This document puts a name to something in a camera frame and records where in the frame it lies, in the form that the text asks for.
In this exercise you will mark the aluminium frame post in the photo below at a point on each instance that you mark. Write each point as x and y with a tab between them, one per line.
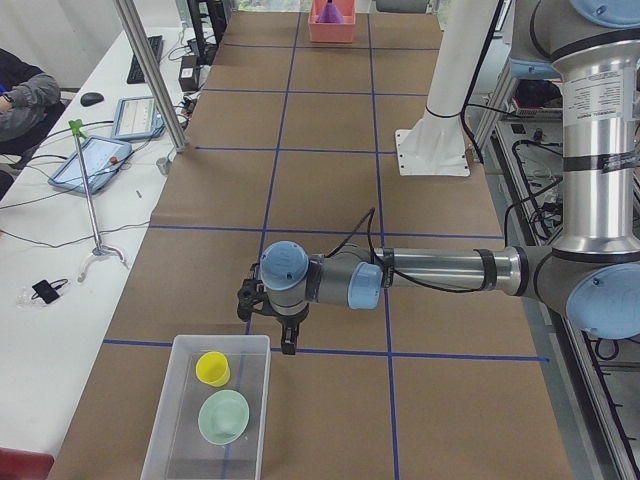
141	48

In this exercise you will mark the yellow plastic cup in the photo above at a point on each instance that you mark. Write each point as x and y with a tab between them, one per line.
212	368

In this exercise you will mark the purple cloth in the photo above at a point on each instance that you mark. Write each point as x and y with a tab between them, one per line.
330	14

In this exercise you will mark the blue teach pendant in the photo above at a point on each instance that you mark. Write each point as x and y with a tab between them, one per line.
103	157
137	118

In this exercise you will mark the black computer mouse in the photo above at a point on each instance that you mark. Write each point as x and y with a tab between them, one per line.
91	98

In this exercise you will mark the near blue teach pendant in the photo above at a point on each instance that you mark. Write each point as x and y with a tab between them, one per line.
103	157

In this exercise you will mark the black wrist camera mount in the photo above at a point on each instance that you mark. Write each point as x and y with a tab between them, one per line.
250	299

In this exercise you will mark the small black device with strap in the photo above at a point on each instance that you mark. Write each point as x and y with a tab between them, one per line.
47	291

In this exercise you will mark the clear plastic storage box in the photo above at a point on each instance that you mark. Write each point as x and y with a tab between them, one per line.
176	448

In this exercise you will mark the black power adapter box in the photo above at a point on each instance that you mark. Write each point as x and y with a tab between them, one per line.
189	73

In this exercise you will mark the green handled reacher grabber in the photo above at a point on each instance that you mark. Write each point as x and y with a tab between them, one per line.
101	250

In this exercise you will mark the green plastic bowl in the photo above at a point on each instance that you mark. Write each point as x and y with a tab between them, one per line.
223	417

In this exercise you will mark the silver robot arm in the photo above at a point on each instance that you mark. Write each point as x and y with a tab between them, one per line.
590	273
408	6

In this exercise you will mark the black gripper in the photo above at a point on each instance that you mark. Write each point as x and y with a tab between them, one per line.
290	319

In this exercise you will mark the far blue teach pendant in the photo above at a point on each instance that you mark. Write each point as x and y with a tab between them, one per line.
137	118

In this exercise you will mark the pink plastic tray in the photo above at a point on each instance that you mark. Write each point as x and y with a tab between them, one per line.
322	32

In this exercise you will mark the person in grey sleeve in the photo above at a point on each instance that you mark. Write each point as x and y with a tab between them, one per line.
30	104

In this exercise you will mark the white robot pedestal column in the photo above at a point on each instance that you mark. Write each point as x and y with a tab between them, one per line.
435	145

